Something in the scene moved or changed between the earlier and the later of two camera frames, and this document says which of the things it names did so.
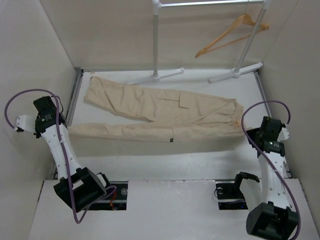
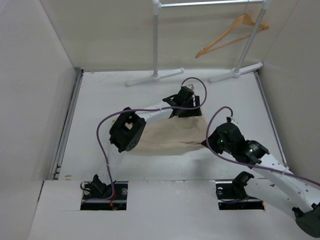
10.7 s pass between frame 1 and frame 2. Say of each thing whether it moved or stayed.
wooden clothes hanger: stayed
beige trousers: moved
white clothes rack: stayed
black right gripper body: moved
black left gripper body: moved
